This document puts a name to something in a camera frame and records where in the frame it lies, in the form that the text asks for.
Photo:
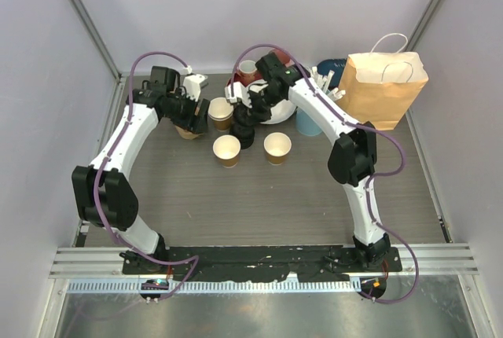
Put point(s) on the red round tray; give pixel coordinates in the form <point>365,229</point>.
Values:
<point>234,87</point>

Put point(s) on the stack of black lids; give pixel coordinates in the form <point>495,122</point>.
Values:
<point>245,135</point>

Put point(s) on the cardboard cup carrier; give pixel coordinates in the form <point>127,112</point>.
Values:
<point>186,134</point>

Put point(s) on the dark blue pouch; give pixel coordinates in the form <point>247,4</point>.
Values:
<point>336,65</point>

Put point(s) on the tall pink mug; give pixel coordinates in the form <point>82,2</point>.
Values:
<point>288,61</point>

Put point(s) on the white paper plate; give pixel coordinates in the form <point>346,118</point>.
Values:
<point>281,112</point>

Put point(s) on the blue straw cup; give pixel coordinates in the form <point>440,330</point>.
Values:
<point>305,125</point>

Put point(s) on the small pink mug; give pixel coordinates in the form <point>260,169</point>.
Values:
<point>247,71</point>

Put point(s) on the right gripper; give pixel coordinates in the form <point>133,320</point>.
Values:
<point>253,112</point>

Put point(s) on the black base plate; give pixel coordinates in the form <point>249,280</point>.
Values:
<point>262,264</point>

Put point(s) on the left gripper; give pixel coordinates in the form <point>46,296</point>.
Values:
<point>194,123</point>

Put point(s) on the paper cup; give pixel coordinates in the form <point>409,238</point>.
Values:
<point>277,146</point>
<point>226,149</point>

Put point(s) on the stack of paper cups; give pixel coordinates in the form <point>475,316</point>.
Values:
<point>220,112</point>

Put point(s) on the brown paper bag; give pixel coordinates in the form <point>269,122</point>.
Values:
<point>379,87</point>

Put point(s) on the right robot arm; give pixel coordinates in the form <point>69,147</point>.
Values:
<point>352,159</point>

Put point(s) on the white wrapped straws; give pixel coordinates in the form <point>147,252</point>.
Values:
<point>323,82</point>

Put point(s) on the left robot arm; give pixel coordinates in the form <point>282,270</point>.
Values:
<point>103,194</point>

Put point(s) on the aluminium rail frame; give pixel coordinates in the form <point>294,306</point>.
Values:
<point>89,270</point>

